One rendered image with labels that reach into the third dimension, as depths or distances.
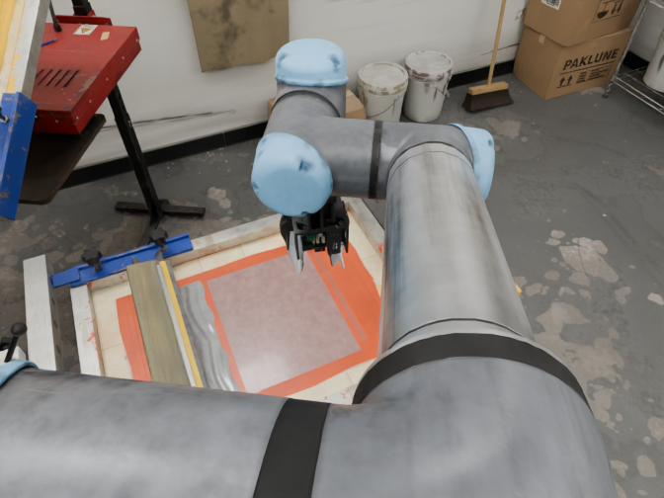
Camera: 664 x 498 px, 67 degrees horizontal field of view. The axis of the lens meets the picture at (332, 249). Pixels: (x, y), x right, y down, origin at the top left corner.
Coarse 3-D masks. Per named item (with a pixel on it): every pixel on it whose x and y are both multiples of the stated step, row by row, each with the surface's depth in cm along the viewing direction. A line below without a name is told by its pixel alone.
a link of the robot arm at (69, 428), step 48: (0, 384) 14; (48, 384) 15; (96, 384) 15; (144, 384) 16; (0, 432) 13; (48, 432) 13; (96, 432) 13; (144, 432) 13; (192, 432) 13; (240, 432) 13; (288, 432) 13; (0, 480) 12; (48, 480) 12; (96, 480) 12; (144, 480) 12; (192, 480) 12; (240, 480) 12; (288, 480) 12
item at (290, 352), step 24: (360, 288) 127; (288, 312) 122; (312, 312) 122; (336, 312) 122; (360, 312) 122; (240, 336) 117; (264, 336) 117; (288, 336) 117; (312, 336) 117; (336, 336) 117; (240, 360) 113; (264, 360) 113; (288, 360) 113; (312, 360) 113; (336, 360) 113; (360, 360) 113; (240, 384) 109; (264, 384) 109; (288, 384) 109; (312, 384) 109
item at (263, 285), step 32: (256, 256) 134; (288, 256) 133; (352, 256) 134; (224, 288) 126; (256, 288) 126; (288, 288) 126; (320, 288) 126; (128, 320) 120; (224, 320) 120; (256, 320) 120; (128, 352) 114
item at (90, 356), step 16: (352, 208) 142; (368, 208) 141; (256, 224) 136; (272, 224) 136; (368, 224) 136; (192, 240) 133; (208, 240) 133; (224, 240) 133; (240, 240) 135; (176, 256) 129; (192, 256) 132; (80, 288) 122; (96, 288) 125; (80, 304) 119; (80, 320) 116; (80, 336) 113; (96, 336) 115; (80, 352) 110; (96, 352) 110; (96, 368) 108; (320, 400) 103; (336, 400) 103
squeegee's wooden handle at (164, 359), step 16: (128, 272) 116; (144, 272) 117; (144, 288) 114; (160, 288) 114; (144, 304) 110; (160, 304) 111; (144, 320) 107; (160, 320) 108; (144, 336) 105; (160, 336) 105; (160, 352) 103; (176, 352) 103; (160, 368) 100; (176, 368) 101
